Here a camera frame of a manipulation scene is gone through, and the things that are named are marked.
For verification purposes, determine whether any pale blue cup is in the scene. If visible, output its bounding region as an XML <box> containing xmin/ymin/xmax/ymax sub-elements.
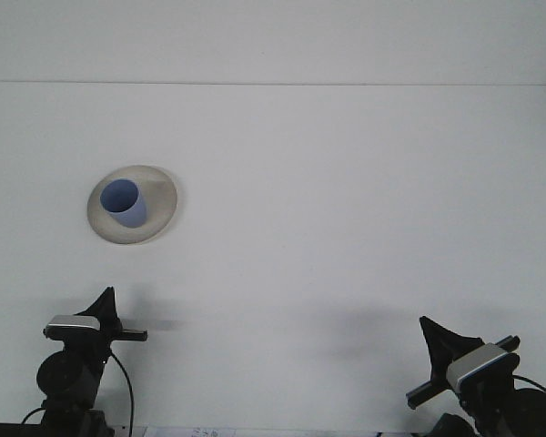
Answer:
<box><xmin>99</xmin><ymin>178</ymin><xmax>148</xmax><ymax>229</ymax></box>

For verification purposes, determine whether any white printed paper sheet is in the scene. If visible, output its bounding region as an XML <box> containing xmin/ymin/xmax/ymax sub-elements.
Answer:
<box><xmin>143</xmin><ymin>425</ymin><xmax>238</xmax><ymax>437</ymax></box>

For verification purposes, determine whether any pale round plate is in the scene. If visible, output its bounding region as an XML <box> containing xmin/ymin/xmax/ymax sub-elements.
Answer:
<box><xmin>86</xmin><ymin>164</ymin><xmax>179</xmax><ymax>246</ymax></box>

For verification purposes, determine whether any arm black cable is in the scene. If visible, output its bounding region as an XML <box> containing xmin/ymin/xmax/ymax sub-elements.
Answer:
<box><xmin>106</xmin><ymin>352</ymin><xmax>134</xmax><ymax>432</ymax></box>
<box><xmin>511</xmin><ymin>373</ymin><xmax>546</xmax><ymax>406</ymax></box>

